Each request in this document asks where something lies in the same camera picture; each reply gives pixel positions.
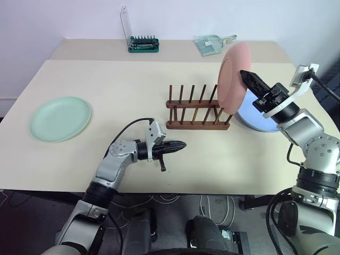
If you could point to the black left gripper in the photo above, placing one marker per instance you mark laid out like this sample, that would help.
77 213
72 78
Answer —
160 151

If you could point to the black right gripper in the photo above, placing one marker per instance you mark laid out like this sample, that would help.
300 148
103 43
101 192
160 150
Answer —
275 97

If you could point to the pink plate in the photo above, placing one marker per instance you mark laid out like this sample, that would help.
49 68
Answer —
230 79

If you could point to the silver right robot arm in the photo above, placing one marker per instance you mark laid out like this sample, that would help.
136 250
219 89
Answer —
316 159

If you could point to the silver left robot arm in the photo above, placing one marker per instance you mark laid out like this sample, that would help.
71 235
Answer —
111 164

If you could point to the wooden dish rack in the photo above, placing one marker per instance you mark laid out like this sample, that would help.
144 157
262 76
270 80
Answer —
197 125

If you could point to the blue plate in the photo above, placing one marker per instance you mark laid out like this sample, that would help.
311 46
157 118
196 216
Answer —
249 118

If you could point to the green dustpan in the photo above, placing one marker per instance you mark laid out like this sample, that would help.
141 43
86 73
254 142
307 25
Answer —
211 46

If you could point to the dark rounded shape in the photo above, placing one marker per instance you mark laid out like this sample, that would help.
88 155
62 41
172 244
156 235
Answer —
204 231
139 228

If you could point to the green screwdriver bit set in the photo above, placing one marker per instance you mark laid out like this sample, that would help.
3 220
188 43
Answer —
143 46

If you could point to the black box with silver latch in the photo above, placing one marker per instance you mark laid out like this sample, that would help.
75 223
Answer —
236 240

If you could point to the green plate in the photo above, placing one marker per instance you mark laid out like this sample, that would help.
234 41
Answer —
59 118

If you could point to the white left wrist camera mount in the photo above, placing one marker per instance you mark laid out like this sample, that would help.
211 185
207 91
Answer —
156 132

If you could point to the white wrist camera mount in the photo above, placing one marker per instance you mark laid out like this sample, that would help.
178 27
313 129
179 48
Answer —
156 132
301 75

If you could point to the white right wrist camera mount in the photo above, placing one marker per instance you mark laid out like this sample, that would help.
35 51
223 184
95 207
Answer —
301 75

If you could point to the black table frame bracket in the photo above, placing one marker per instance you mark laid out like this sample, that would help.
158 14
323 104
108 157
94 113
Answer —
252 203

